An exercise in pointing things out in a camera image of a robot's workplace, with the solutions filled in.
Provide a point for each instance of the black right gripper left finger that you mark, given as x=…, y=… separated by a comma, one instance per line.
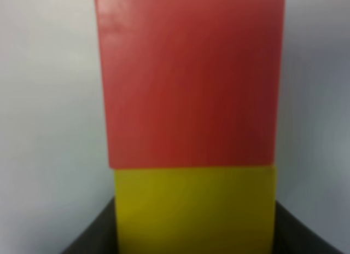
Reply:
x=100, y=236

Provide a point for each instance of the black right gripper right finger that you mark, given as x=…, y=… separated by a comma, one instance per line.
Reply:
x=292, y=237

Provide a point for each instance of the yellow block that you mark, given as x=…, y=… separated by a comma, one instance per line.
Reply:
x=195, y=210

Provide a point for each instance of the red block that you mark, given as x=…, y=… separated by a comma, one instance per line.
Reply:
x=190, y=82

